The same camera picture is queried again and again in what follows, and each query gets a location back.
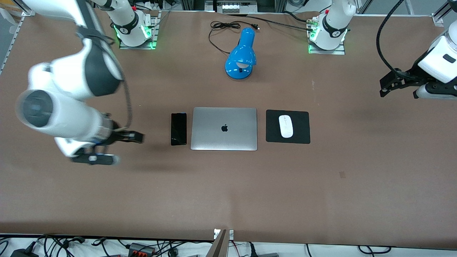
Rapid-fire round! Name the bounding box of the black smartphone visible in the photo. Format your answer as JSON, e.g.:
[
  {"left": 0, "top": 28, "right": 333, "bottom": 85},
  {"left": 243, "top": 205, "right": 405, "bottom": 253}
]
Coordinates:
[{"left": 171, "top": 112, "right": 187, "bottom": 146}]

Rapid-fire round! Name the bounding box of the white computer mouse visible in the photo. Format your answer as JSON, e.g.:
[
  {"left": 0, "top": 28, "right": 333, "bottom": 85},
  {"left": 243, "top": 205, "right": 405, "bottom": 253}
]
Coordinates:
[{"left": 278, "top": 115, "right": 294, "bottom": 138}]

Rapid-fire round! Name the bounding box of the black square mouse pad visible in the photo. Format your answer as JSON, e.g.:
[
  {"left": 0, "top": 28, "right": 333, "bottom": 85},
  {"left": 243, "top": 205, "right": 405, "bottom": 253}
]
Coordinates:
[{"left": 266, "top": 109, "right": 311, "bottom": 145}]

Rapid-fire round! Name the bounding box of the silver closed laptop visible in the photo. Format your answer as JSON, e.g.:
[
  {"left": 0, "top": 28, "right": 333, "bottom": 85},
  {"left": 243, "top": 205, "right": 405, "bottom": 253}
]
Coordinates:
[{"left": 190, "top": 107, "right": 258, "bottom": 151}]

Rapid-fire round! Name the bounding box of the black orange connector box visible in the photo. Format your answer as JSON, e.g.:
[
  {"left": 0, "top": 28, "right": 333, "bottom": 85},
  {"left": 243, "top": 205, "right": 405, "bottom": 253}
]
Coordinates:
[{"left": 128, "top": 243, "right": 156, "bottom": 257}]

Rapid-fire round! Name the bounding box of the blue desk lamp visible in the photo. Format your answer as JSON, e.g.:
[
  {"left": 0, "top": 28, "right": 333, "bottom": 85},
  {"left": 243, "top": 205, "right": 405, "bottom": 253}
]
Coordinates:
[{"left": 225, "top": 27, "right": 257, "bottom": 81}]

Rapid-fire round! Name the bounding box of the black power adapter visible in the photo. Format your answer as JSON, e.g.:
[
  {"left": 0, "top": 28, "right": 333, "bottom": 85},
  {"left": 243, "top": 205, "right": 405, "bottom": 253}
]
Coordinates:
[{"left": 10, "top": 248, "right": 38, "bottom": 257}]

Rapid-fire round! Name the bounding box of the white power strip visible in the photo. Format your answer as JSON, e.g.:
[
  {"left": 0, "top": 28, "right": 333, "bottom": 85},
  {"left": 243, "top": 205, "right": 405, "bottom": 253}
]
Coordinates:
[{"left": 222, "top": 1, "right": 257, "bottom": 14}]

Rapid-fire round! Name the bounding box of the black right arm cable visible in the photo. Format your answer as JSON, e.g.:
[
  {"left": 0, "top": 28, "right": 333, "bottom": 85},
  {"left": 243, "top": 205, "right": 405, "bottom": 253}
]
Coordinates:
[{"left": 75, "top": 27, "right": 133, "bottom": 132}]

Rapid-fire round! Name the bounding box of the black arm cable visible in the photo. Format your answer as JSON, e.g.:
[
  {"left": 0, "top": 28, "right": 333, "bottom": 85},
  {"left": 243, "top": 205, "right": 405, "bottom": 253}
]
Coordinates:
[
  {"left": 75, "top": 27, "right": 133, "bottom": 132},
  {"left": 377, "top": 0, "right": 418, "bottom": 80}
]

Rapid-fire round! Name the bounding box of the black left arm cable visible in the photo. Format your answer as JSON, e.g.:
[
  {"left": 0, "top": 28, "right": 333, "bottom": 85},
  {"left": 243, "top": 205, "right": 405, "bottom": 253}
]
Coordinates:
[{"left": 377, "top": 0, "right": 418, "bottom": 80}]

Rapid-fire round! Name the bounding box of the aluminium frame rail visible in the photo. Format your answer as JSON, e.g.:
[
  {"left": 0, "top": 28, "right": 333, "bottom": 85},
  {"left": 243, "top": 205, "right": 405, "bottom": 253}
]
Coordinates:
[
  {"left": 431, "top": 0, "right": 457, "bottom": 27},
  {"left": 0, "top": 11, "right": 27, "bottom": 75}
]

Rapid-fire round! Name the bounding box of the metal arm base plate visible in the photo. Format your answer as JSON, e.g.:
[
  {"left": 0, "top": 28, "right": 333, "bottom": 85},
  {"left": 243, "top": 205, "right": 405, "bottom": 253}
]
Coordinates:
[
  {"left": 119, "top": 11, "right": 160, "bottom": 50},
  {"left": 308, "top": 17, "right": 346, "bottom": 55}
]

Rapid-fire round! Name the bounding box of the long black cable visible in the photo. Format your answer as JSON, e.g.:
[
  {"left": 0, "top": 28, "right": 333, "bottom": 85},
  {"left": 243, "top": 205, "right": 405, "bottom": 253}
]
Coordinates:
[{"left": 227, "top": 14, "right": 316, "bottom": 32}]

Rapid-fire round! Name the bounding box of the brown angled post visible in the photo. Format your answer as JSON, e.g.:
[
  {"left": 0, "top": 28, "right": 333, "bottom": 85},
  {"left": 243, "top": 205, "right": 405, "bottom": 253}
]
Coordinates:
[{"left": 206, "top": 229, "right": 229, "bottom": 257}]

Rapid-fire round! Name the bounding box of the black lamp power cable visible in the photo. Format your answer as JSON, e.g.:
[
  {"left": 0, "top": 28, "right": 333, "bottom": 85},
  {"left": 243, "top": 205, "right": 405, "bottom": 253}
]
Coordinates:
[{"left": 209, "top": 21, "right": 260, "bottom": 55}]

